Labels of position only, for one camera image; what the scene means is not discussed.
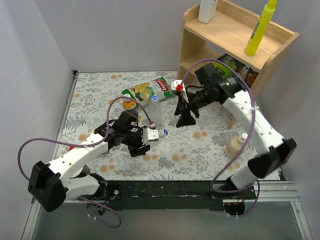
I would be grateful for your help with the white bottle on shelf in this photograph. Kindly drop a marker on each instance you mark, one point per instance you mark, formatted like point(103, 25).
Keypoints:
point(207, 10)

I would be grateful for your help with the wooden shelf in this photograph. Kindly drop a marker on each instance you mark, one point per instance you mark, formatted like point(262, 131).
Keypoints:
point(228, 33)

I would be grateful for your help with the black front rail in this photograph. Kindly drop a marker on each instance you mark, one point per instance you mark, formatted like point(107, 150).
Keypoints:
point(169, 194)

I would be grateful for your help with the yellow squeeze bottle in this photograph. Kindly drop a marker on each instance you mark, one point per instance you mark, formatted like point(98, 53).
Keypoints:
point(260, 28)

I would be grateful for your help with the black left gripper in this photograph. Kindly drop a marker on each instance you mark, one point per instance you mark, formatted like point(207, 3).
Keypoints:
point(137, 141)

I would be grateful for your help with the clear plastic bottle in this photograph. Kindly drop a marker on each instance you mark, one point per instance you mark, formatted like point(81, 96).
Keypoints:
point(155, 112)
point(159, 136)

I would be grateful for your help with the cream pump lotion bottle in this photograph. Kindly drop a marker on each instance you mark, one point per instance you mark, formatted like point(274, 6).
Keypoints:
point(234, 145)

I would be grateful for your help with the floral table mat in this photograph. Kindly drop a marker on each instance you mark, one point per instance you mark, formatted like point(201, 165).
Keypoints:
point(187, 153)

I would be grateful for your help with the orange milk tea bottle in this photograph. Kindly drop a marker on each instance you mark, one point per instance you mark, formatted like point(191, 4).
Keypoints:
point(130, 106)

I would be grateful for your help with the green chips bag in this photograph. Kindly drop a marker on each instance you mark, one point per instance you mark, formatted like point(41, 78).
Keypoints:
point(143, 92)

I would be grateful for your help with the blue bottle cap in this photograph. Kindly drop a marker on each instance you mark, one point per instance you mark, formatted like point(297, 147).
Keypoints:
point(154, 99)
point(163, 133)

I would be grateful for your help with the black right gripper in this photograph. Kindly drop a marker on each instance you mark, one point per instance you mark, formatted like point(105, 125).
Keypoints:
point(186, 105)

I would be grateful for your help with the red white box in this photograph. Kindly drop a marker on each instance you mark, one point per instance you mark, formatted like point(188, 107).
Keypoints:
point(72, 148)

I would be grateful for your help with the dark orange snack packet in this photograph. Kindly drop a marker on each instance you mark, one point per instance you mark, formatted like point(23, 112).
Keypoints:
point(250, 77)

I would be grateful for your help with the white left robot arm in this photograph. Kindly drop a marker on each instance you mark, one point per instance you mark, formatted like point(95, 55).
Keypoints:
point(69, 177)

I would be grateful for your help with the green black box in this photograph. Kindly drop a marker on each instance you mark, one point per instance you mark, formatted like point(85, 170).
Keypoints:
point(232, 62)

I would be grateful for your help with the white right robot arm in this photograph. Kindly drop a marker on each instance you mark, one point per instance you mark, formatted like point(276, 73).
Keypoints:
point(235, 96)

